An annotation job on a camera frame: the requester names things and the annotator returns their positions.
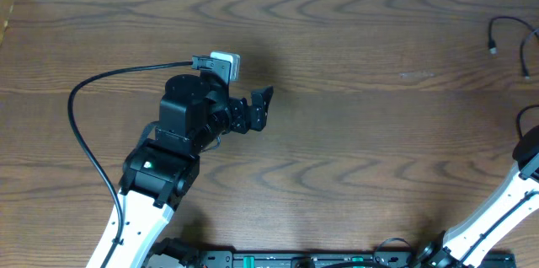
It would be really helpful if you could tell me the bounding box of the black USB cable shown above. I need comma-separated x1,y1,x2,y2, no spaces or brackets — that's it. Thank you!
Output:
487,15,539,56
518,27,539,80

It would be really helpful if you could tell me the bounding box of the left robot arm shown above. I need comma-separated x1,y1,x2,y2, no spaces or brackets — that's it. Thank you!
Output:
88,73,274,267

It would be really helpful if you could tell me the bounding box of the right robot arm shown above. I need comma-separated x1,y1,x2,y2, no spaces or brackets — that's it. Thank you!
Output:
418,126,538,267

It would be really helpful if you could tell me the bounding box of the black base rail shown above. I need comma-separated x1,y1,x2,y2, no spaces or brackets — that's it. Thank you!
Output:
142,237,517,268

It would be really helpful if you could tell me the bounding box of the left camera cable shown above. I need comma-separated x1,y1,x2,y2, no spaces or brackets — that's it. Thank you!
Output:
67,60,195,268

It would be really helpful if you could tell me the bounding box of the camera cable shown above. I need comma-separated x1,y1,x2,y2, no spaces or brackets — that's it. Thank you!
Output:
67,60,195,268
515,104,539,141

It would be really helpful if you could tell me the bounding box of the right camera cable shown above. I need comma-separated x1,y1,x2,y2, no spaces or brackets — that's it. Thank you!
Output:
515,104,539,141

